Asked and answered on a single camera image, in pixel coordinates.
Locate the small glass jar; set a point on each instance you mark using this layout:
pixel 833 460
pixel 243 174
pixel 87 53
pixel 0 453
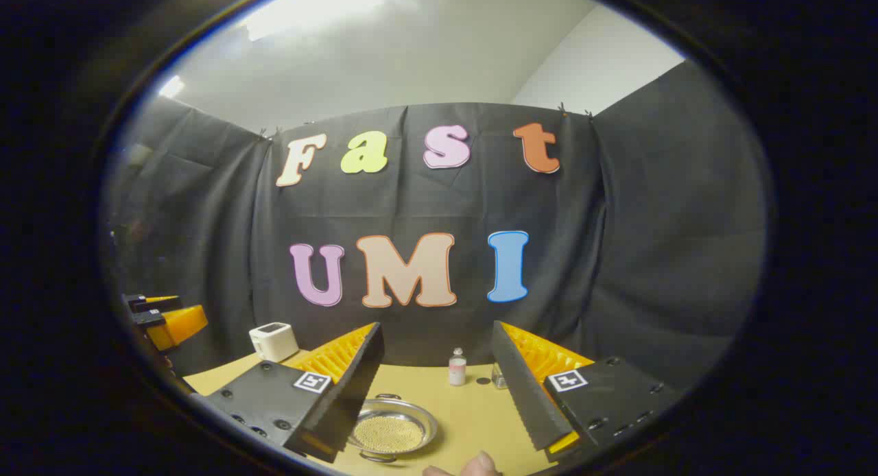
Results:
pixel 499 378

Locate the white toaster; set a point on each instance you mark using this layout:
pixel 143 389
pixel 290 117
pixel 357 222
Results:
pixel 274 342

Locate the stainless steel pot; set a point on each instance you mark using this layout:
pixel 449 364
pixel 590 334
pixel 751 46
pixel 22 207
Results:
pixel 423 418

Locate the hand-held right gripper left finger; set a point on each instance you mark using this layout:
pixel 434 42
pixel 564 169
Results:
pixel 357 387

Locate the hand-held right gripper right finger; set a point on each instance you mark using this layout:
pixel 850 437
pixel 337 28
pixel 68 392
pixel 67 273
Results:
pixel 521 394

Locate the pile of yellow soybeans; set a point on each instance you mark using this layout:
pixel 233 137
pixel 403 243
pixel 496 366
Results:
pixel 387 433

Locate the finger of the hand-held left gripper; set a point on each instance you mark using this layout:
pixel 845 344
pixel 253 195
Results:
pixel 156 302
pixel 180 326

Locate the clear bottle pink label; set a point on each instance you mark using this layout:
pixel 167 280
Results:
pixel 457 370

